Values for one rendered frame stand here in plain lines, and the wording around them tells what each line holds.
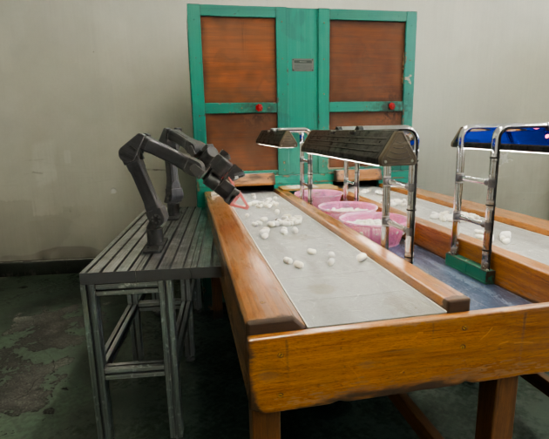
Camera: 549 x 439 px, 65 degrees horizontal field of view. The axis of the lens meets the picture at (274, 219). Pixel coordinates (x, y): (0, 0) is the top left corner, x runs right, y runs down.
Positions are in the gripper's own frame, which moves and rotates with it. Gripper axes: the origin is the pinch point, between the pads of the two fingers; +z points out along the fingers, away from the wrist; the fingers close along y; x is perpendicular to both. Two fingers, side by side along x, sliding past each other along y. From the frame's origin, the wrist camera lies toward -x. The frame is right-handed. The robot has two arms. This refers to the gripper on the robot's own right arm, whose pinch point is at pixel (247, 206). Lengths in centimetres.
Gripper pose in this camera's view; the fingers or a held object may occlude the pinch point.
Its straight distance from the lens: 171.4
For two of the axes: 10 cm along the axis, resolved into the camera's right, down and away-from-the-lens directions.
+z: 7.6, 5.8, 2.8
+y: -2.0, -2.0, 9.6
